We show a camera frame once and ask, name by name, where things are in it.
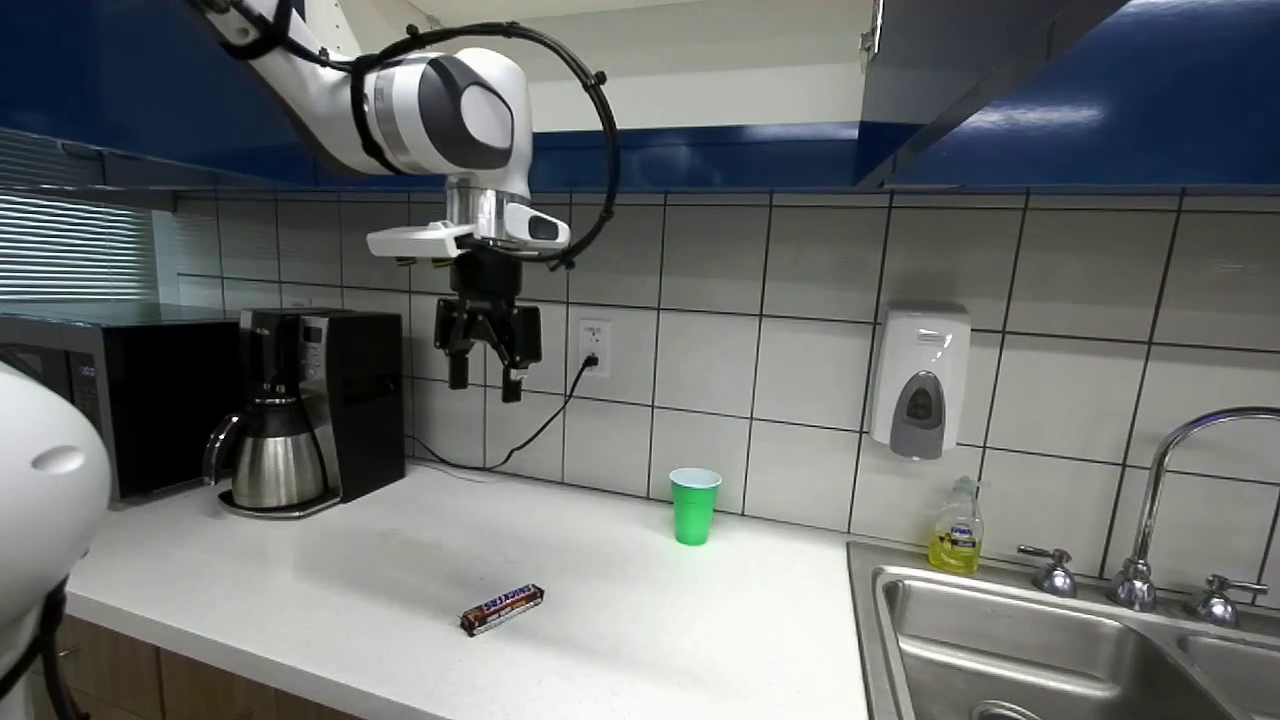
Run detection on black microwave oven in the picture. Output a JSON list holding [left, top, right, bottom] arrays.
[[0, 311, 250, 505]]

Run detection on grey window blinds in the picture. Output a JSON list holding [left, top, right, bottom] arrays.
[[0, 190, 165, 316]]

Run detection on stainless steel sink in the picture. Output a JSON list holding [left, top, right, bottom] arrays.
[[842, 534, 1280, 720]]

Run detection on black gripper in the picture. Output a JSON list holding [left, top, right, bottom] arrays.
[[435, 249, 546, 409]]

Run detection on green plastic cup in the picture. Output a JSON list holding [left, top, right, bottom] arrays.
[[665, 465, 729, 549]]

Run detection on blue upper cabinet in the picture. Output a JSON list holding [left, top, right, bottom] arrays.
[[0, 0, 1280, 200]]

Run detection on steel coffee carafe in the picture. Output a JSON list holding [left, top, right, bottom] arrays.
[[202, 385, 335, 514]]

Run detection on chrome faucet handle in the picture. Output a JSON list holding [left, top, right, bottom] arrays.
[[1191, 573, 1271, 626], [1015, 543, 1081, 601]]

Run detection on yellow dish soap bottle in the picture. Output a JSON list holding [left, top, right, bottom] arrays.
[[924, 477, 987, 580]]

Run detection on black appliance power cord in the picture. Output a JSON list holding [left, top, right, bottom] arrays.
[[418, 353, 599, 477]]

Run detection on blue cabinet door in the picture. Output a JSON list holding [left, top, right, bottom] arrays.
[[854, 0, 1130, 190]]

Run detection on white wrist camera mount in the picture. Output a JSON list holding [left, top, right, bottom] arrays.
[[364, 190, 575, 263]]

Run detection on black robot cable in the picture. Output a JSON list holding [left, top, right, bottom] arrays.
[[197, 0, 623, 271]]

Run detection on chrome gooseneck faucet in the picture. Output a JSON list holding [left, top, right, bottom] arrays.
[[1112, 403, 1280, 617]]

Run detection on wooden lower cabinet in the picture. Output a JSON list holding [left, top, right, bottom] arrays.
[[50, 613, 364, 720]]

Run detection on black coffee maker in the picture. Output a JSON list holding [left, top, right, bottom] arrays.
[[202, 307, 409, 519]]

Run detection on white wall outlet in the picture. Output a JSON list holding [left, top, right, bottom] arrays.
[[567, 311, 615, 390]]

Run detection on white wall soap dispenser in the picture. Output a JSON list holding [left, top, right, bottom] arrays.
[[871, 307, 975, 465]]

